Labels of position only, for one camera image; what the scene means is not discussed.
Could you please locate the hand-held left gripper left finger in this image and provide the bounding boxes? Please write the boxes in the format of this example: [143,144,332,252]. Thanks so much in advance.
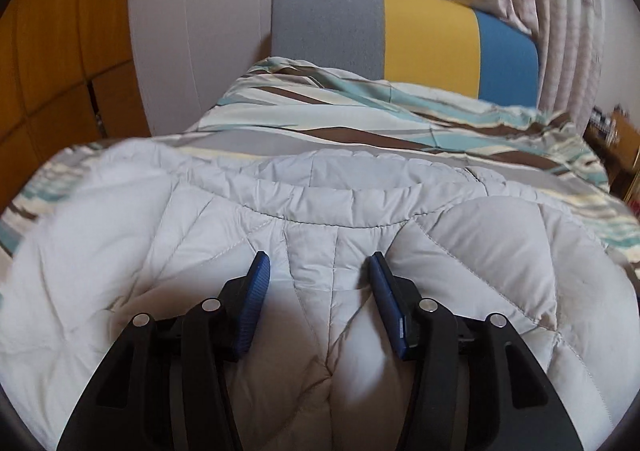
[55,251,273,451]

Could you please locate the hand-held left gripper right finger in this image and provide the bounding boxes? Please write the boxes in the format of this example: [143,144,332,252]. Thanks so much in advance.
[369,251,586,451]

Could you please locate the light grey quilted down jacket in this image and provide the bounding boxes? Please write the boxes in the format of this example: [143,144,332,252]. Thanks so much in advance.
[0,138,640,451]

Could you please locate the striped bed blanket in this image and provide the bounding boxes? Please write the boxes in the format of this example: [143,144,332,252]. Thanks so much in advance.
[0,56,626,262]

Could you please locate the grey yellow blue headboard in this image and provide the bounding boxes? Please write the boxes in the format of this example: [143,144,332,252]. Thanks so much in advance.
[271,0,542,109]

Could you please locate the wooden bedside shelf with items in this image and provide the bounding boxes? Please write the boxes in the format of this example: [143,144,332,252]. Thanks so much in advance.
[585,104,640,204]

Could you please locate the wooden wardrobe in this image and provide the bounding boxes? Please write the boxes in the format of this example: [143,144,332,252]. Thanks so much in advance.
[0,0,151,212]

